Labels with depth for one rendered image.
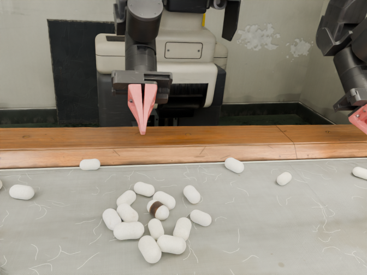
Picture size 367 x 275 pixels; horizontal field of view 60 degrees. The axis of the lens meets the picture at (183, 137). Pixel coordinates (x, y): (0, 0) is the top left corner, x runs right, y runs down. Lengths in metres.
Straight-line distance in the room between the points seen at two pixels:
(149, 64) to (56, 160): 0.23
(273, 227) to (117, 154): 0.29
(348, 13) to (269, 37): 2.06
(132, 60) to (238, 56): 2.16
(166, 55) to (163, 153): 0.51
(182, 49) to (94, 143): 0.54
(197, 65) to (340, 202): 0.64
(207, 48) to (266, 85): 1.86
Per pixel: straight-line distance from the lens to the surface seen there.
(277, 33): 2.80
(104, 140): 0.60
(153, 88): 0.53
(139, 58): 0.56
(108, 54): 1.27
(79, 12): 2.41
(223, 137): 0.64
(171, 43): 1.02
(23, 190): 0.51
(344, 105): 0.70
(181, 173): 0.55
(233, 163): 0.57
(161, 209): 0.44
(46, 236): 0.45
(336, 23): 0.74
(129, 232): 0.42
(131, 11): 0.53
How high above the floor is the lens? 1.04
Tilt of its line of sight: 26 degrees down
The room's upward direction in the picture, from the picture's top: 4 degrees clockwise
